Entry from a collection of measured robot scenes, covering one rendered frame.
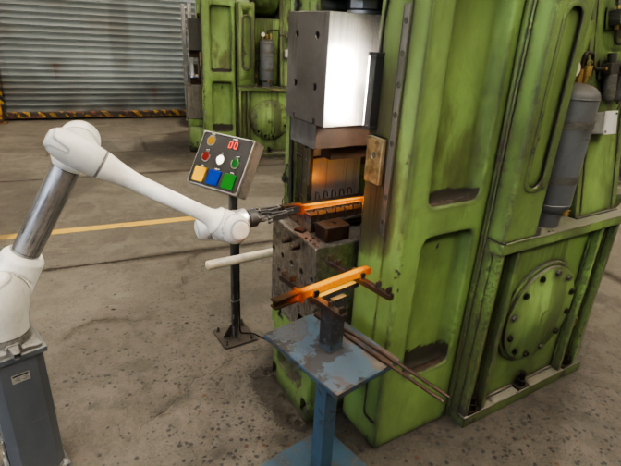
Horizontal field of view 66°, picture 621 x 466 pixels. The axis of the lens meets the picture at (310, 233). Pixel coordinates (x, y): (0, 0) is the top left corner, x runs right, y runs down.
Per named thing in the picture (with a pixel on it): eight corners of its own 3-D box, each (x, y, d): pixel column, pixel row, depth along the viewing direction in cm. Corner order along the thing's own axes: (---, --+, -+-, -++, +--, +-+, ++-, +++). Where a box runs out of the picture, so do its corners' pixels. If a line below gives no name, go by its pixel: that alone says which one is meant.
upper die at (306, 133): (314, 150, 187) (316, 125, 183) (290, 139, 202) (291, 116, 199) (396, 142, 207) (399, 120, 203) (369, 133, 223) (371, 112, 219)
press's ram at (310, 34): (334, 132, 172) (344, 10, 157) (286, 114, 202) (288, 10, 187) (421, 126, 193) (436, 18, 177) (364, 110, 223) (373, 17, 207)
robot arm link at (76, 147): (108, 151, 157) (110, 142, 169) (53, 121, 148) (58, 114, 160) (89, 184, 159) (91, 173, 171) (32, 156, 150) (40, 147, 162)
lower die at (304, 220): (310, 232, 201) (310, 214, 197) (287, 216, 216) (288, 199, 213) (387, 218, 221) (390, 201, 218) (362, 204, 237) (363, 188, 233)
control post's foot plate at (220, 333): (225, 350, 270) (224, 337, 267) (211, 330, 288) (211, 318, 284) (259, 340, 281) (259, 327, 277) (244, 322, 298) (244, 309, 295)
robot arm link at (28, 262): (-27, 303, 173) (-12, 275, 192) (21, 317, 181) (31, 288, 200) (61, 116, 159) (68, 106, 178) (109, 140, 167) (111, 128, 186)
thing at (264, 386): (273, 447, 210) (273, 445, 210) (225, 370, 255) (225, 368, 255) (347, 416, 229) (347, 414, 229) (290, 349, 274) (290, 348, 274)
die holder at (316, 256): (310, 343, 204) (315, 249, 186) (271, 300, 234) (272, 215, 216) (408, 312, 231) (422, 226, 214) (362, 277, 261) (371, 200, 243)
